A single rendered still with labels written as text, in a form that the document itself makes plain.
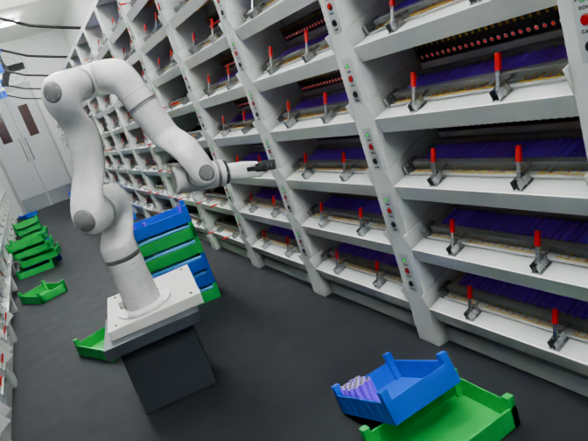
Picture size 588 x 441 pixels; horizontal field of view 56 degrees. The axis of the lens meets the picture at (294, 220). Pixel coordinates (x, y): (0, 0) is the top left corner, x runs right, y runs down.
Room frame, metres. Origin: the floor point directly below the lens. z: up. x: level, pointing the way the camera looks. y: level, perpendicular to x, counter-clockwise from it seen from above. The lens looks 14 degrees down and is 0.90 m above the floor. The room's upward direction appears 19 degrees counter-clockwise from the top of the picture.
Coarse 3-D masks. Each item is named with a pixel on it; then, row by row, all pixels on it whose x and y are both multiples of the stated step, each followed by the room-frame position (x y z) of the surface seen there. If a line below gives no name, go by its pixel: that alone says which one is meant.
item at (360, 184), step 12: (312, 144) 2.20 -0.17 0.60; (300, 156) 2.18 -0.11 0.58; (288, 168) 2.15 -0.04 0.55; (300, 168) 2.15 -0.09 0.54; (312, 168) 2.06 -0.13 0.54; (324, 168) 1.98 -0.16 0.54; (336, 168) 1.90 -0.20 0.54; (360, 168) 1.76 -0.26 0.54; (288, 180) 2.12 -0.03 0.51; (300, 180) 2.02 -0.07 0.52; (312, 180) 1.94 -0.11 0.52; (324, 180) 1.87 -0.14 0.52; (336, 180) 1.80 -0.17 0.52; (348, 180) 1.74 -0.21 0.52; (360, 180) 1.67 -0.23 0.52; (372, 180) 1.59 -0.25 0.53; (348, 192) 1.75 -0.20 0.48; (360, 192) 1.68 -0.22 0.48; (372, 192) 1.62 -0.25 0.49
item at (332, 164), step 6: (300, 162) 2.13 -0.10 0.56; (312, 162) 2.04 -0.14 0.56; (318, 162) 2.00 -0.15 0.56; (324, 162) 1.96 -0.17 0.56; (330, 162) 1.92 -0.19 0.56; (336, 162) 1.88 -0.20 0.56; (348, 162) 1.81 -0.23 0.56; (354, 162) 1.78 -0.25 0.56; (360, 162) 1.74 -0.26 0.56; (366, 162) 1.71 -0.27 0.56; (366, 168) 1.71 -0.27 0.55
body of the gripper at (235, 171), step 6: (240, 162) 1.74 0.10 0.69; (246, 162) 1.73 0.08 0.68; (252, 162) 1.73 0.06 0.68; (228, 168) 1.71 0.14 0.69; (234, 168) 1.71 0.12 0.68; (240, 168) 1.71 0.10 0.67; (246, 168) 1.72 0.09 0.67; (228, 174) 1.71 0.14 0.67; (234, 174) 1.70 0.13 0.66; (240, 174) 1.71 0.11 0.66; (246, 174) 1.71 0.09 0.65; (252, 174) 1.72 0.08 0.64; (258, 174) 1.73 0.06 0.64; (228, 180) 1.71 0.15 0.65
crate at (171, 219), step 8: (176, 208) 2.75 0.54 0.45; (184, 208) 2.56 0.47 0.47; (152, 216) 2.73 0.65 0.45; (160, 216) 2.73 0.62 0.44; (168, 216) 2.74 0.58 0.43; (176, 216) 2.55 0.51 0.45; (184, 216) 2.56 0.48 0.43; (136, 224) 2.71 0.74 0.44; (152, 224) 2.53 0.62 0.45; (160, 224) 2.54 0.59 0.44; (168, 224) 2.55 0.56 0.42; (176, 224) 2.55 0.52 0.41; (136, 232) 2.52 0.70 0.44; (144, 232) 2.52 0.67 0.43; (152, 232) 2.53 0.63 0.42; (160, 232) 2.54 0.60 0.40; (136, 240) 2.52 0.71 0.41
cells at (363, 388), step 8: (368, 376) 1.33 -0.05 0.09; (344, 384) 1.37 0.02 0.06; (352, 384) 1.33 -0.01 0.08; (360, 384) 1.29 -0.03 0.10; (368, 384) 1.29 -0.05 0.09; (344, 392) 1.32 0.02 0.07; (352, 392) 1.29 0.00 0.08; (360, 392) 1.28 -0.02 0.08; (368, 392) 1.28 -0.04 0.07; (376, 392) 1.29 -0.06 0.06; (376, 400) 1.28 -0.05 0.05
